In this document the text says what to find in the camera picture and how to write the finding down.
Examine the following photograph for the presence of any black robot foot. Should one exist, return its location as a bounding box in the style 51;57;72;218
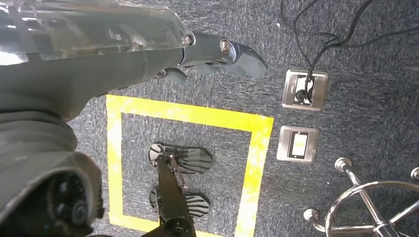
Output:
149;186;210;219
147;143;213;175

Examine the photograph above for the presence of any black power cable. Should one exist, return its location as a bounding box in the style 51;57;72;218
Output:
280;0;419;68
293;0;376;102

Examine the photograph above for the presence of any chrome stool base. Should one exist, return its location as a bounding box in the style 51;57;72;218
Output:
302;157;419;237

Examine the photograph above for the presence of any steel floor socket with plug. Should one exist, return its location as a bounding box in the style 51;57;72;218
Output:
281;69;329;112

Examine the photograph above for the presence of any grey sleeved left robot arm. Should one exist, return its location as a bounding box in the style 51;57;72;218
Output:
0;109;106;237

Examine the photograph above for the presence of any yellow floor tape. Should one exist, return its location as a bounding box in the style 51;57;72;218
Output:
105;94;275;237

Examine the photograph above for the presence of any black robot leg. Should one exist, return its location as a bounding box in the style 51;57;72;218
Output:
142;153;197;237

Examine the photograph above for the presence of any steel floor socket plate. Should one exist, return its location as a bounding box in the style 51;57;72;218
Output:
276;125;320;164

